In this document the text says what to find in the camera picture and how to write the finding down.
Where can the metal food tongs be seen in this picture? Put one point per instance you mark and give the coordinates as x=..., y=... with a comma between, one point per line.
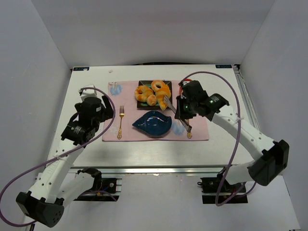
x=184, y=122

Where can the gold ornate fork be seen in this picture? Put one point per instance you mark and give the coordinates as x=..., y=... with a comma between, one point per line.
x=121, y=114

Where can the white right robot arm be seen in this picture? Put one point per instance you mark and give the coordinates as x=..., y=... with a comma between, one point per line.
x=270, y=157

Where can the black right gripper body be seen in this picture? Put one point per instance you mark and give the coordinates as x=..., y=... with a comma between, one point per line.
x=181, y=109

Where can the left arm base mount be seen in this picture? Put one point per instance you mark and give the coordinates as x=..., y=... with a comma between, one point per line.
x=103, y=189

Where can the blue label sticker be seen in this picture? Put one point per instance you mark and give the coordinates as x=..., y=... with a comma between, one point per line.
x=223, y=66
x=81, y=69

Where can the curled croissant bread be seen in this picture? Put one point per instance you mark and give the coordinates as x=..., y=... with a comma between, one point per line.
x=142, y=93

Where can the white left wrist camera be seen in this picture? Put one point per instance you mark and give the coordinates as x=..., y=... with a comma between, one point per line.
x=87, y=93

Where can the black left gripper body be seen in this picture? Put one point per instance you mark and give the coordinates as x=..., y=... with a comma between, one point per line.
x=107, y=109

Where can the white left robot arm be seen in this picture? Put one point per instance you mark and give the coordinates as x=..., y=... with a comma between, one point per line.
x=46, y=199

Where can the orange metal mug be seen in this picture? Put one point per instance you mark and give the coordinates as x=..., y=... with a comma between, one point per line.
x=180, y=90

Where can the pink cartoon placemat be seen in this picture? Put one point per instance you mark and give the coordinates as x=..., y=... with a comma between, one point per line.
x=122, y=93

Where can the striped orange croissant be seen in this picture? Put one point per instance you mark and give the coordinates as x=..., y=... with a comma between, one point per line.
x=160, y=94

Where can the blue label sticker right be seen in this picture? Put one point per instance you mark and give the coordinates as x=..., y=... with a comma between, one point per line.
x=223, y=66

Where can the blue label sticker left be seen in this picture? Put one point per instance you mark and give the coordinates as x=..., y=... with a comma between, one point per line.
x=81, y=69

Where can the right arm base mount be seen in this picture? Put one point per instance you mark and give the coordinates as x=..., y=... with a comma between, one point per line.
x=209, y=187

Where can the small round bun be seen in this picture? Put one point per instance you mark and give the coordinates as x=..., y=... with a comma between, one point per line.
x=152, y=100

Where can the blue shell-shaped dish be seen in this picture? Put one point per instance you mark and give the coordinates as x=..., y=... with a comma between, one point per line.
x=153, y=123

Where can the black square plate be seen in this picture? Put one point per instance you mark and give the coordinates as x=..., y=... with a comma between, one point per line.
x=145, y=106

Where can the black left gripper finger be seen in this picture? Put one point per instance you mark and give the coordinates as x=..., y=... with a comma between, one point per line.
x=103, y=117
x=107, y=109

